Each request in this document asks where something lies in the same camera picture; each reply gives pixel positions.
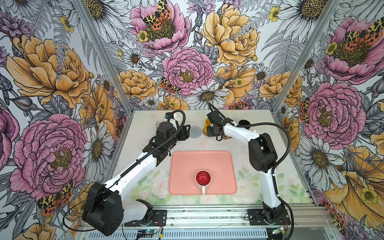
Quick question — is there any grey woven round coaster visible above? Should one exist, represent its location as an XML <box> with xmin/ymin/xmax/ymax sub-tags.
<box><xmin>190</xmin><ymin>126</ymin><xmax>203</xmax><ymax>139</ymax></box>

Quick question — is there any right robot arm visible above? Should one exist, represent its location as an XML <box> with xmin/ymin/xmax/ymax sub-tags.
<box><xmin>207</xmin><ymin>109</ymin><xmax>291</xmax><ymax>224</ymax></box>

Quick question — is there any red inside mug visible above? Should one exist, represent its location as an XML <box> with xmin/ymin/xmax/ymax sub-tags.
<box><xmin>195</xmin><ymin>170</ymin><xmax>212</xmax><ymax>195</ymax></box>

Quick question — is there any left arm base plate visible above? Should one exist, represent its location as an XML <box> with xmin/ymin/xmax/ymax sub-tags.
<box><xmin>124</xmin><ymin>210</ymin><xmax>168</xmax><ymax>227</ymax></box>

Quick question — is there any lavender mug white inside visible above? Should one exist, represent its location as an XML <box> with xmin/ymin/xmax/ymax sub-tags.
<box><xmin>155</xmin><ymin>118</ymin><xmax>168</xmax><ymax>128</ymax></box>

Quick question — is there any pink silicone tray mat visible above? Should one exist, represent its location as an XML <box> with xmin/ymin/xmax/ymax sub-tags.
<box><xmin>169</xmin><ymin>151</ymin><xmax>237</xmax><ymax>195</ymax></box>

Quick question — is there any black mug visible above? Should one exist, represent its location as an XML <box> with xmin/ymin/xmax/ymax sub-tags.
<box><xmin>239</xmin><ymin>120</ymin><xmax>251</xmax><ymax>130</ymax></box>

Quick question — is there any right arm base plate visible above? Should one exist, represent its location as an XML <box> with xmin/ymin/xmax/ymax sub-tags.
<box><xmin>246</xmin><ymin>209</ymin><xmax>291</xmax><ymax>226</ymax></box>

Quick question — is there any yellow mug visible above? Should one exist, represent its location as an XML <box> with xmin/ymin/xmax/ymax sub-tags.
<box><xmin>203</xmin><ymin>118</ymin><xmax>211</xmax><ymax>136</ymax></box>

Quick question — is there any aluminium front rail frame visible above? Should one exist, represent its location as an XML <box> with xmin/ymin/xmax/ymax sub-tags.
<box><xmin>79</xmin><ymin>205</ymin><xmax>342</xmax><ymax>240</ymax></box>

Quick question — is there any green circuit board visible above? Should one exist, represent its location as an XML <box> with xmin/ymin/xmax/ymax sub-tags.
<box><xmin>136</xmin><ymin>229</ymin><xmax>159</xmax><ymax>240</ymax></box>

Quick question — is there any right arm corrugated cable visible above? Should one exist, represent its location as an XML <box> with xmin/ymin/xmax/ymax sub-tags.
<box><xmin>206</xmin><ymin>101</ymin><xmax>295</xmax><ymax>240</ymax></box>

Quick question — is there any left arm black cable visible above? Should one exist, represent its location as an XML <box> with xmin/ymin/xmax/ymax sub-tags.
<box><xmin>62</xmin><ymin>109</ymin><xmax>187</xmax><ymax>232</ymax></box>

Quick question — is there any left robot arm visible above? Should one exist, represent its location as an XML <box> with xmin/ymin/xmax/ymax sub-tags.
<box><xmin>82</xmin><ymin>122</ymin><xmax>191</xmax><ymax>236</ymax></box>

